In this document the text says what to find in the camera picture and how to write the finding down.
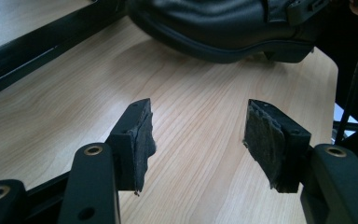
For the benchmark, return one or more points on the black leather shoe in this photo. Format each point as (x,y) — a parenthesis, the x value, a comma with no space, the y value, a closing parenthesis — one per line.
(214,28)

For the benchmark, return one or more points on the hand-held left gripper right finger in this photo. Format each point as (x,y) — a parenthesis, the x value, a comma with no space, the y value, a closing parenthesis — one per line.
(276,146)

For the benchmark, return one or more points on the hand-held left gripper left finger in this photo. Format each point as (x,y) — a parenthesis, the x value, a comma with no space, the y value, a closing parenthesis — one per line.
(130,146)

